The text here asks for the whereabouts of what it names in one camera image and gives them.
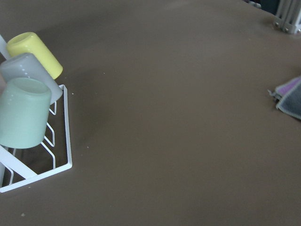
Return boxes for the purple cloth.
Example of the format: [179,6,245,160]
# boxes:
[268,76,301,102]

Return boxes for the aluminium frame post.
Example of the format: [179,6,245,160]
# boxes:
[273,0,301,34]

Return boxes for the yellow cup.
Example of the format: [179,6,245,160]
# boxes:
[6,32,63,80]

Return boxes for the grey cup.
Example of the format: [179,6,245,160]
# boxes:
[0,53,63,104]

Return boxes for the white wire cup holder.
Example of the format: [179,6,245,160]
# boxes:
[0,40,72,193]

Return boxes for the mint green cup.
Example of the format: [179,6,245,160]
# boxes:
[0,77,51,149]

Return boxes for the grey cloth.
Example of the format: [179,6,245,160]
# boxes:
[276,82,301,120]

